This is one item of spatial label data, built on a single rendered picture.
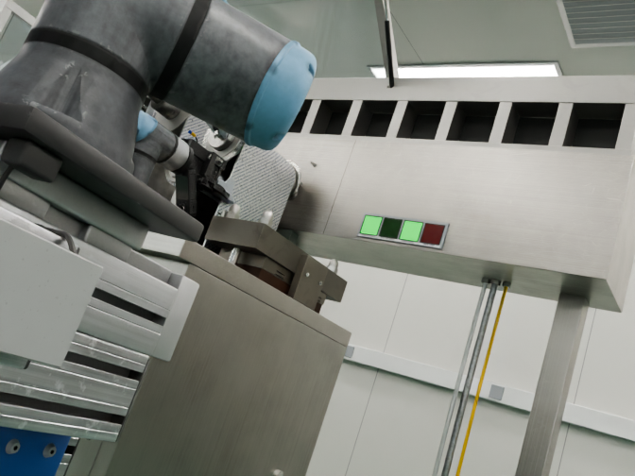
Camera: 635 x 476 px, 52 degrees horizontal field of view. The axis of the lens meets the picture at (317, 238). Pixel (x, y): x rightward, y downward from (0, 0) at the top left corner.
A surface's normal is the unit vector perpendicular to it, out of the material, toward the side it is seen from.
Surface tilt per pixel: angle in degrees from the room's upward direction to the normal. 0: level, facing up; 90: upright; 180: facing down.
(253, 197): 90
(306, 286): 90
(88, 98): 72
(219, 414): 90
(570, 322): 90
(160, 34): 115
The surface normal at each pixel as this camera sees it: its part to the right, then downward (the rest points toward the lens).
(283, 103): 0.28, 0.34
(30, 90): 0.09, -0.52
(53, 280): 0.87, 0.18
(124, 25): 0.62, 0.01
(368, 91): -0.50, -0.38
